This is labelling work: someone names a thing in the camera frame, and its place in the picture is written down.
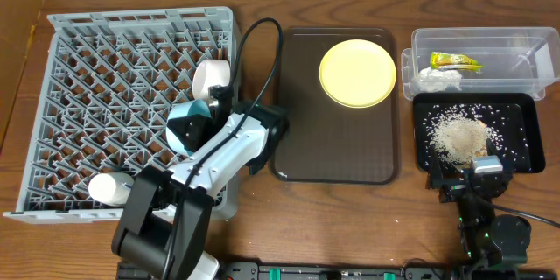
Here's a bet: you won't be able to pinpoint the yellow round plate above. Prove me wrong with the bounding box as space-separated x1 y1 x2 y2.
318 39 396 109

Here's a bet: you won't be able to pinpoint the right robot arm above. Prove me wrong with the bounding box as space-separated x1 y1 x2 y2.
427 141 532 279

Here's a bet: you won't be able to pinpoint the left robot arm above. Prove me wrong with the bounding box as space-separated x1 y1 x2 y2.
111 101 289 279

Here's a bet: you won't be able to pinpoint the white round bowl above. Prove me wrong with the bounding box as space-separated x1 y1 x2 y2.
192 59 231 100

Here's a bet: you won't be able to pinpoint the rice and food scraps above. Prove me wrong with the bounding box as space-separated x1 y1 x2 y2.
416 103 527 168

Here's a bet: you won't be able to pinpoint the black rectangular tray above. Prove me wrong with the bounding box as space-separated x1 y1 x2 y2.
412 93 546 173

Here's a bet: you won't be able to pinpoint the small white cup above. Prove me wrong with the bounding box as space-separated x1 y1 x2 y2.
88 172 134 207

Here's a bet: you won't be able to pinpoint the green snack wrapper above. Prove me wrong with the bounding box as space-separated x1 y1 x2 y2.
430 52 483 73

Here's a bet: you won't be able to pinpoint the dark brown serving tray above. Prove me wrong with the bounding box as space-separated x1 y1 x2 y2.
269 27 401 185

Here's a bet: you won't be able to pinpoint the white paper napkin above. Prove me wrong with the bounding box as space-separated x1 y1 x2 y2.
412 67 463 93

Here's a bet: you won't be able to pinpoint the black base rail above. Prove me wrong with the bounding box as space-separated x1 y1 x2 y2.
115 260 560 280

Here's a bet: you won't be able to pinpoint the grey plastic dishwasher rack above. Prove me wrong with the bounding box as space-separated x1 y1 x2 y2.
9 6 241 224

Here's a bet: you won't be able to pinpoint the clear plastic bin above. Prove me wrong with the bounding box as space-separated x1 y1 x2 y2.
401 27 559 100

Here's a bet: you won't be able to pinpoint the light blue bowl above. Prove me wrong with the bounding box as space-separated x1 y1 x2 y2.
165 100 211 156

